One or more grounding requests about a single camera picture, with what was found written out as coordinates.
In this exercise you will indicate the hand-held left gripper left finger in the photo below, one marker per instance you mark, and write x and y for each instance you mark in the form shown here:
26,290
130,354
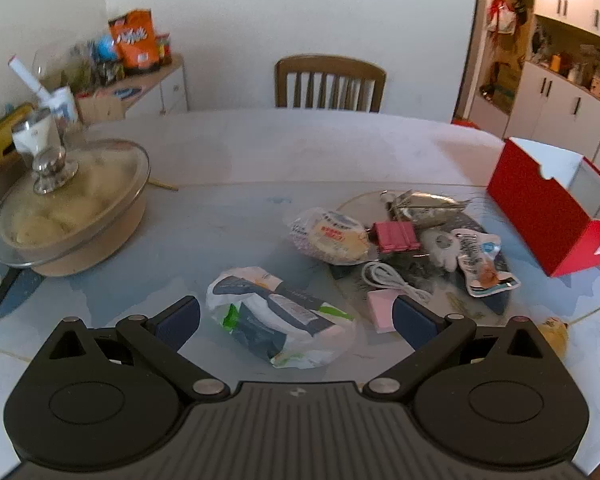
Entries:
180,322

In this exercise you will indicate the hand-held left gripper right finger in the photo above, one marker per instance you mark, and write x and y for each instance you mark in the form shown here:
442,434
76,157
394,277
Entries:
415,327

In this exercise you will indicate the pink block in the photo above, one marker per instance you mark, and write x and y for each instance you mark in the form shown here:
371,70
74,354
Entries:
380,310

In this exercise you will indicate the cartoon print snack pouch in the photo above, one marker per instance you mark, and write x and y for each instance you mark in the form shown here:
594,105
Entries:
480,265

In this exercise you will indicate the white dark blue plastic-wrapped package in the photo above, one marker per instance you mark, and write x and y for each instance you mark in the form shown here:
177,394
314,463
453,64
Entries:
275,315

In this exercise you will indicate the round yellow cake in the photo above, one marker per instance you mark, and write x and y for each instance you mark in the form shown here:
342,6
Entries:
337,237

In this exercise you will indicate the silver foil packet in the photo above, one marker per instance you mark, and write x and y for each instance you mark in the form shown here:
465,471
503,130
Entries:
425,207

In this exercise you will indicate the red cardboard box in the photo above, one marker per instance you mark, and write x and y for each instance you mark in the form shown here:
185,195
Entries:
535,205

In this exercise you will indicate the white marble desktop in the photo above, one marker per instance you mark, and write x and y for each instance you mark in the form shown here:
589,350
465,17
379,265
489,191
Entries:
280,150

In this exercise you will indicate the white glove-shaped item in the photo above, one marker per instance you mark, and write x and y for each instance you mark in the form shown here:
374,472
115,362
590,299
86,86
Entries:
440,247

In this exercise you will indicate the pink clip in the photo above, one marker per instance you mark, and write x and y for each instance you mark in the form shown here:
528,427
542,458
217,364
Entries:
395,236

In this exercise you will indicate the beige pan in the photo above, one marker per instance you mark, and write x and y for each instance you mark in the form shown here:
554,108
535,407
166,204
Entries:
105,247

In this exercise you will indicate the wooden chopstick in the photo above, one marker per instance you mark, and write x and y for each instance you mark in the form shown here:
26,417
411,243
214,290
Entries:
162,185

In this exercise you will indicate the yellow round item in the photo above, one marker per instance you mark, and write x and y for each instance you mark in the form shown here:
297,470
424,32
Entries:
555,337

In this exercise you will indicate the glass pan lid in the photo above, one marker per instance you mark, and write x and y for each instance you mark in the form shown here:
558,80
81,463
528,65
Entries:
95,185

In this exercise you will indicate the small cardboard box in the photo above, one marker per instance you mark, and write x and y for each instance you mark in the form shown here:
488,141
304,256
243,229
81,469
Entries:
100,107

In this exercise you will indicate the white side cabinet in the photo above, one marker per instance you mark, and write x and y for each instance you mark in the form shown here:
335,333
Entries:
170,90

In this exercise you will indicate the small glass cup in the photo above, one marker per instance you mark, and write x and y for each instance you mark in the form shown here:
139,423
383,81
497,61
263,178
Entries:
35,135

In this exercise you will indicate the white printed mug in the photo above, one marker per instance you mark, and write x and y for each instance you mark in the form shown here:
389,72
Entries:
62,104

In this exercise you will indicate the yellow box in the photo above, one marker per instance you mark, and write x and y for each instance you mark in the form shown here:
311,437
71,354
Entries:
10,125

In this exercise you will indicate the white tall cupboard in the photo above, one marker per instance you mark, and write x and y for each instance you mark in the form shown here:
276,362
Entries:
545,95

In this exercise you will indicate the red jar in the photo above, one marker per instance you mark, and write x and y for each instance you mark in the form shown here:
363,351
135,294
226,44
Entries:
164,50

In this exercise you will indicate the wooden chair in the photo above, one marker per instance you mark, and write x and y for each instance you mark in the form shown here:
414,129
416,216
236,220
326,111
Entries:
330,65

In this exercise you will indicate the blue snack packet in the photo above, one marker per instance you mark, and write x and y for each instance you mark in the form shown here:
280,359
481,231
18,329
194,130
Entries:
105,50

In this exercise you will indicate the orange snack bag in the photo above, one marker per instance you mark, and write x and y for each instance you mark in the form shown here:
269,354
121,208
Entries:
132,40

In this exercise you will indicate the white tube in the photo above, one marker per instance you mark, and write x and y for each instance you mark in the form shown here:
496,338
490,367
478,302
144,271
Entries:
27,77

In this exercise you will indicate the orange bottle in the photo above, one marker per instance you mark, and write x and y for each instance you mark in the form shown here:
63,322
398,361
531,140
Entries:
556,62

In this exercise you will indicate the red white plastic bag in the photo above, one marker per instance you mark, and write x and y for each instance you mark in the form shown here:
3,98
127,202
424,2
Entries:
502,17

